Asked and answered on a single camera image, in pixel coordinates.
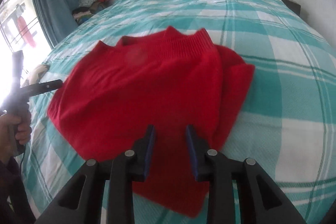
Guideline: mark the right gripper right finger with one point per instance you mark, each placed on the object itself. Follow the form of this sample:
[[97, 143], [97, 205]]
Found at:
[[240, 191]]

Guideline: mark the beige patterned pillow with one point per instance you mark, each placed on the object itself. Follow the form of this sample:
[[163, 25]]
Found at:
[[36, 75]]

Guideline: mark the pile of clothes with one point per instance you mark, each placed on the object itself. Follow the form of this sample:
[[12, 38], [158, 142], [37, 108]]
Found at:
[[87, 9]]

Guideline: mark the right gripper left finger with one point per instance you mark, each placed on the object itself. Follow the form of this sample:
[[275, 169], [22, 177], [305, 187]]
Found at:
[[80, 200]]

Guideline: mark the red knit sweater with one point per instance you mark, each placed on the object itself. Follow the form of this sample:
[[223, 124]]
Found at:
[[169, 80]]

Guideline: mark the person's left hand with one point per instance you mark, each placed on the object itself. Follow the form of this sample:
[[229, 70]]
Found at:
[[14, 127]]

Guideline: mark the dark wooden nightstand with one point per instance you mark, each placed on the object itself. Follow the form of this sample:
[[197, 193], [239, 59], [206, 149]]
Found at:
[[293, 6]]

